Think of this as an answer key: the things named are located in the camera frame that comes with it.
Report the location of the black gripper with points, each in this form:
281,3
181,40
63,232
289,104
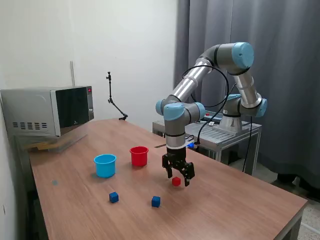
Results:
176,156

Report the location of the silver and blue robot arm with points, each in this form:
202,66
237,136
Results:
187,82

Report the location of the red plastic cup bin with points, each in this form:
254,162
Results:
138,160

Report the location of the blue plastic cup bin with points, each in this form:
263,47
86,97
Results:
105,167

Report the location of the red cube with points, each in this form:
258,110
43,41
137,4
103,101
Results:
176,182

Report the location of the black tape strip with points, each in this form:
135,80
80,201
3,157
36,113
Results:
160,146

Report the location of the blue cube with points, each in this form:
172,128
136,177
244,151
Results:
155,202
113,198

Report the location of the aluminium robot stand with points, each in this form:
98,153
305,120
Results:
225,136

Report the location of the blue teach pendant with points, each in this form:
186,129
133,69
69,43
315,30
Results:
215,117

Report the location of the clear plastic box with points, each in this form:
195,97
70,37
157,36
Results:
70,142

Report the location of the grey round sticker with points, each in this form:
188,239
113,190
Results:
54,182

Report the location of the wooden blocks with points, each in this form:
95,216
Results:
37,147

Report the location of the grey curtain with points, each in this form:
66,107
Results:
287,75

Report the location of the silver microwave oven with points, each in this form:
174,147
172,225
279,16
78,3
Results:
30,110

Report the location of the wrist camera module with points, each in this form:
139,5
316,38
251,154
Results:
191,145

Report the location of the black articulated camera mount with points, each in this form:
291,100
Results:
110,92

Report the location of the white wall pipe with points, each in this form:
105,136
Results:
72,75

